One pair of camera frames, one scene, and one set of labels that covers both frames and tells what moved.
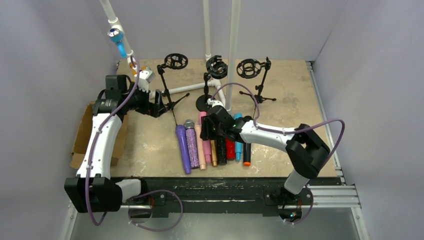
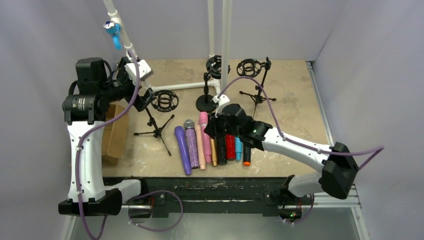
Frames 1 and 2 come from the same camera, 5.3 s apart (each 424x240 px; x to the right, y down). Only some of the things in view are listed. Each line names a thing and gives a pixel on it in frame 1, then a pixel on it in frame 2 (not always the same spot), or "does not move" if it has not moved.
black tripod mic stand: [175, 61] -> [164, 101]
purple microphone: [181, 134] does not move
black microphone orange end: [247, 148] does not move
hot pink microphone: [206, 144] does not move
